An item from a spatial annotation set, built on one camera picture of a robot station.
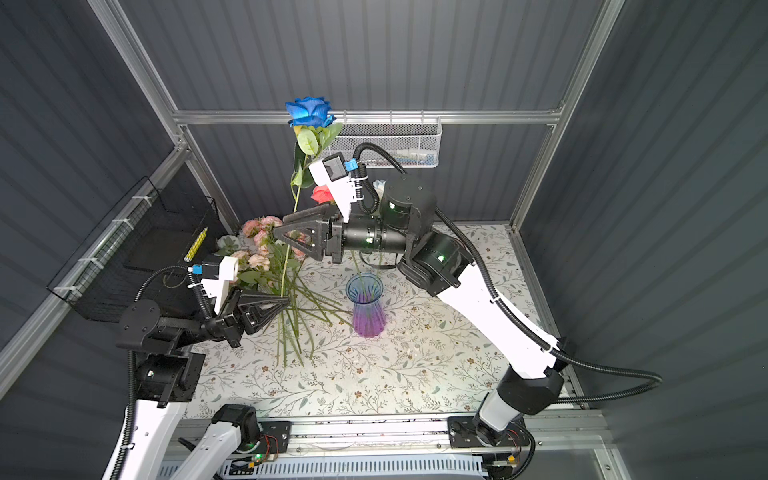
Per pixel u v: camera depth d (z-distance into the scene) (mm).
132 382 433
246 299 492
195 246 777
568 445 724
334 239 399
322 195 702
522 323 398
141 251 754
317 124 429
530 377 408
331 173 393
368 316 931
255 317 502
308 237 1156
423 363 864
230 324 457
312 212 455
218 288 462
